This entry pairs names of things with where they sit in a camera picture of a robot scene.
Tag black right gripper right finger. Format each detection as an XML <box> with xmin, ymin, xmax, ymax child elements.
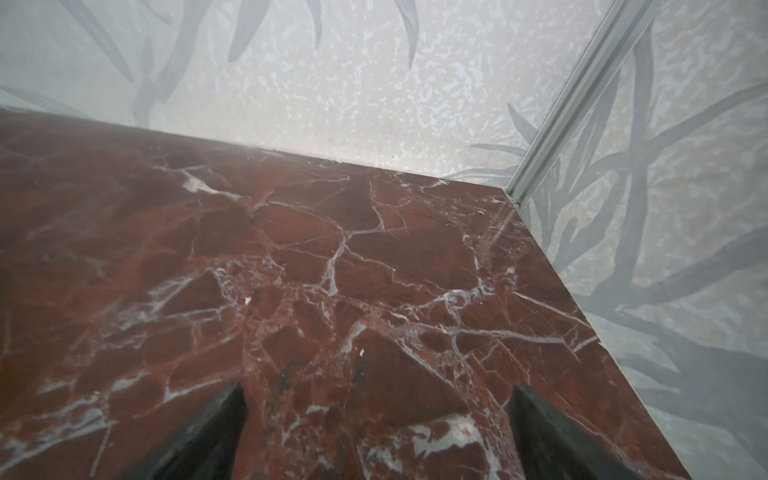
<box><xmin>506</xmin><ymin>385</ymin><xmax>640</xmax><ymax>480</ymax></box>

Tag aluminium frame cage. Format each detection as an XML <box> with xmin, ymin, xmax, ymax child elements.
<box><xmin>505</xmin><ymin>0</ymin><xmax>661</xmax><ymax>206</ymax></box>

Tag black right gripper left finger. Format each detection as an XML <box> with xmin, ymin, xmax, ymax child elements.
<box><xmin>122</xmin><ymin>382</ymin><xmax>248</xmax><ymax>480</ymax></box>

